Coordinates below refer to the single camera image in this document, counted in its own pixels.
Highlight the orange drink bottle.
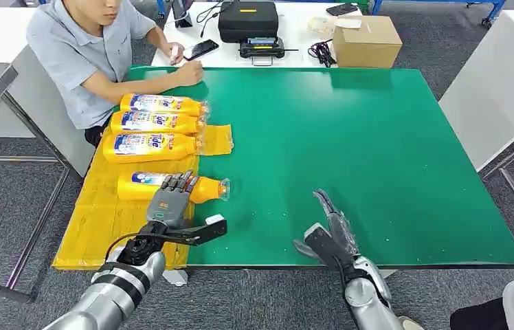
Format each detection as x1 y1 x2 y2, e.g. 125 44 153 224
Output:
102 132 204 165
116 170 232 204
119 93 210 118
109 110 208 136

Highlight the white paper slip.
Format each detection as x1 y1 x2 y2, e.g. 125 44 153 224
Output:
334 17 365 30

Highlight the black carrying case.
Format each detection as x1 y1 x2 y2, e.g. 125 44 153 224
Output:
217 0 280 44

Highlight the person's right hand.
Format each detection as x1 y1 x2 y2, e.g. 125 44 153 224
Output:
177 60 205 87

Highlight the white paper scrap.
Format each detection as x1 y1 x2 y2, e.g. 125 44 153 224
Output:
162 268 190 288

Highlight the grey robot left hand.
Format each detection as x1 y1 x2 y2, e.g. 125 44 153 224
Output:
146 170 199 230

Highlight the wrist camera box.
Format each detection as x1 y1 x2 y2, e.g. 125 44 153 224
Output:
304 222 355 270
145 214 229 248

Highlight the dark flat phone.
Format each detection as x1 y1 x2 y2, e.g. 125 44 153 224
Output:
325 2 359 17

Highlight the person's left hand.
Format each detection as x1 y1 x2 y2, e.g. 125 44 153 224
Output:
166 41 186 65

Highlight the black smartphone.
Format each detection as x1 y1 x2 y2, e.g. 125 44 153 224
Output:
182 38 220 61

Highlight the white side table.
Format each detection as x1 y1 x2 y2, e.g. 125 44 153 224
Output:
0 6 96 177

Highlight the black handheld controller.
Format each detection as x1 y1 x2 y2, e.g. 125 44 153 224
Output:
238 36 300 67

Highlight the blue metal rack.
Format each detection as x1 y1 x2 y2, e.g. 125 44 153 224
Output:
370 0 509 28

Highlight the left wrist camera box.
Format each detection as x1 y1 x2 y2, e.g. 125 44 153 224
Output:
145 214 229 248

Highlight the person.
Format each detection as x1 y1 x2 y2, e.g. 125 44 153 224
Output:
25 0 205 148

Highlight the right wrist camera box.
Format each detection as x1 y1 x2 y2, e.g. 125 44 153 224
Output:
304 222 355 270

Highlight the dark tablet on stand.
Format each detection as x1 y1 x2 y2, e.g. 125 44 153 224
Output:
171 0 194 28

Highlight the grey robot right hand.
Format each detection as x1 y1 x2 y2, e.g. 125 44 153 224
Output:
292 188 360 263

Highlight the black loose cable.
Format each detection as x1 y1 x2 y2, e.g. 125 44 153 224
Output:
195 0 235 39

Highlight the black cable bundle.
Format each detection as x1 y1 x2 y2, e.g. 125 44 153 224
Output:
306 38 337 68

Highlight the yellow plastic sheet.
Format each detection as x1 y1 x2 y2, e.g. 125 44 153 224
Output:
51 122 235 272

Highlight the green table mat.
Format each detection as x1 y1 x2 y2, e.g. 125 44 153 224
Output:
118 65 514 270

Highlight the white work table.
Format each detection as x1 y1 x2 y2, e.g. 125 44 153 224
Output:
151 0 377 69

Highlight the white panel table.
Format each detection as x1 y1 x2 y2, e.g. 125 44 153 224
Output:
438 10 514 172

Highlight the person's hand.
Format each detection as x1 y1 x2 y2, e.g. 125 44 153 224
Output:
166 41 186 65
177 60 205 87

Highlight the clear plastic bag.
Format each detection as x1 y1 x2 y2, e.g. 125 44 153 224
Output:
306 16 337 35

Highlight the brown cardboard box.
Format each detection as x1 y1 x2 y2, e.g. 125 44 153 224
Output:
332 14 403 69

